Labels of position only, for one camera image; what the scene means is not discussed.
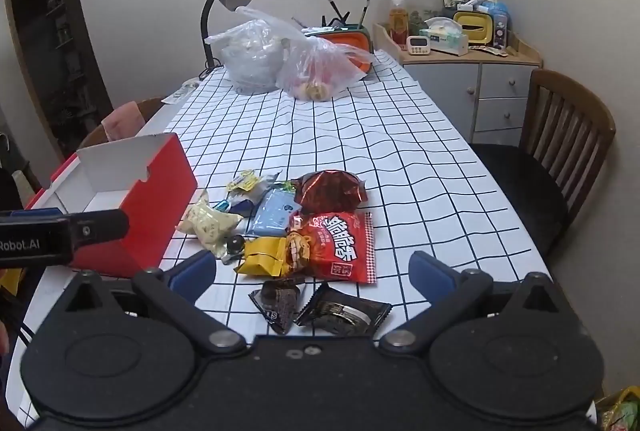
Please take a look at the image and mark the wooden chair with black seat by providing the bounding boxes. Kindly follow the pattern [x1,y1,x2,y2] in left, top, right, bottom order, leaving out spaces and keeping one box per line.
[467,68,617,257]

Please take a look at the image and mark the orange drink bottle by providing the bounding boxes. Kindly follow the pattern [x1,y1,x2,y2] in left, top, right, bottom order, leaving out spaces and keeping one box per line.
[389,0,410,47]

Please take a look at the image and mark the black triangular snack packet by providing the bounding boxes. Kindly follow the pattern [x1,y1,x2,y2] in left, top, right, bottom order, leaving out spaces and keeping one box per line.
[248,275,307,336]

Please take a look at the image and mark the cream snack packet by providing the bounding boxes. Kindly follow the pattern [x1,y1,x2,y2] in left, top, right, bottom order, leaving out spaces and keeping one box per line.
[176,190,244,258]

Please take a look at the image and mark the green yellow bag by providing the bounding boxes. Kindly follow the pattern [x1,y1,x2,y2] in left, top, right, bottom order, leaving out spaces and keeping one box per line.
[595,386,640,431]

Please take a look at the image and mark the blue appliance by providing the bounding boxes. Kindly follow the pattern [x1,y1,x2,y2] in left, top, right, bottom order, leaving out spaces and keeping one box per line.
[482,0,512,49]

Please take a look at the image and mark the grey cabinet with wooden top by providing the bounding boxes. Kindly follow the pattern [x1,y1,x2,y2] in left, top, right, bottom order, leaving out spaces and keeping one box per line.
[372,24,543,144]

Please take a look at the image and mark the small yellow printed packet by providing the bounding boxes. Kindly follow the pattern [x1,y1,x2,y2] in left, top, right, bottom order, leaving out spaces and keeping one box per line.
[227,170,261,192]

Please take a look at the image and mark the dark shelf unit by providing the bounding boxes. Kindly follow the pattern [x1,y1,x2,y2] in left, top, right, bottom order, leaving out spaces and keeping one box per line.
[5,0,113,162]

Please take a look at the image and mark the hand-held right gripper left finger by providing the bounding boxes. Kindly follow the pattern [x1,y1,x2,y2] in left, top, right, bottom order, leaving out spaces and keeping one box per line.
[65,251,246,354]

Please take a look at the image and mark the white printed flat packet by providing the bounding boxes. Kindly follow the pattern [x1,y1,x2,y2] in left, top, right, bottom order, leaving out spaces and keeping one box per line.
[162,78,201,104]

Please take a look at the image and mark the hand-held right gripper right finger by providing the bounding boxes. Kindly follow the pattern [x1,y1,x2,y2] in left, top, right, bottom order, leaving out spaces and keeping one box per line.
[380,251,563,354]

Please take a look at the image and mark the brown foil snack packet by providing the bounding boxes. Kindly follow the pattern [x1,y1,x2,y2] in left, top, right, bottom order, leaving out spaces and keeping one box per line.
[291,170,367,215]

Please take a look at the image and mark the yellow box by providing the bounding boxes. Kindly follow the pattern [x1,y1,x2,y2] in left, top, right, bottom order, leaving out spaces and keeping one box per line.
[452,10,495,44]

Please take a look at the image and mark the large red snack packet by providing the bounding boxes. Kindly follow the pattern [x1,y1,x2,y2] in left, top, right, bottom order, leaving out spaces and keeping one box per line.
[287,211,376,284]

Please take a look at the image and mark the light blue snack packet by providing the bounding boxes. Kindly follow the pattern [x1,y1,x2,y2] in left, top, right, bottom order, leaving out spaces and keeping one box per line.
[245,188,303,236]

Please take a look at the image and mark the white and blue snack packet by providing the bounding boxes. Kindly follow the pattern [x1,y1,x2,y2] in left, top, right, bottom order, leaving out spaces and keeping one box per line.
[215,194,262,219]

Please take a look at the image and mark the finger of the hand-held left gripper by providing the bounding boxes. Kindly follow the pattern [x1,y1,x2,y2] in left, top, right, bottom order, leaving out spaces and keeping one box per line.
[62,210,131,258]

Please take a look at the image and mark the clear plastic bag grey contents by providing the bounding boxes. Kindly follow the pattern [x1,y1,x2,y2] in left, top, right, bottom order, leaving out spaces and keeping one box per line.
[204,6,311,94]

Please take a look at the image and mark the white green tissue box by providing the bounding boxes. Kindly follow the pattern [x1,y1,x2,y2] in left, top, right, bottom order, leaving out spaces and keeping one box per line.
[419,17,470,56]

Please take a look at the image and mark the red cardboard box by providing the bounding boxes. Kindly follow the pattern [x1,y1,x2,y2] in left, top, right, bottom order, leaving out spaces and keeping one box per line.
[25,132,198,277]

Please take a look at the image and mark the yellow snack packet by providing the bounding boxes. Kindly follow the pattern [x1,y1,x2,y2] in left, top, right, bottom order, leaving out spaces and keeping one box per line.
[235,236,293,278]

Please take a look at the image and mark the small black round object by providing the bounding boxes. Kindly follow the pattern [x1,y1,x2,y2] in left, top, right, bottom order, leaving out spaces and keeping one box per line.
[222,235,247,264]

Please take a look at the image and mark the orange collapsible basket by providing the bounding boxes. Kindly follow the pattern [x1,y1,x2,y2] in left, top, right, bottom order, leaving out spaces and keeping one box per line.
[302,25,373,74]

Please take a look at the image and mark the clear plastic bag of pastries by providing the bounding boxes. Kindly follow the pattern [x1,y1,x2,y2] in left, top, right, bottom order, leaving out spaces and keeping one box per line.
[275,36,376,102]

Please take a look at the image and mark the pink cloth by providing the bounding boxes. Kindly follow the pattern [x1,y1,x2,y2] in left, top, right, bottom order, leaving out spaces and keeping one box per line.
[101,101,146,143]

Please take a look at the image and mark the black rectangular snack packet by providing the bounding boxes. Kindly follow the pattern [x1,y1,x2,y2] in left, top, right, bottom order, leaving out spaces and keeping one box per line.
[295,282,392,338]

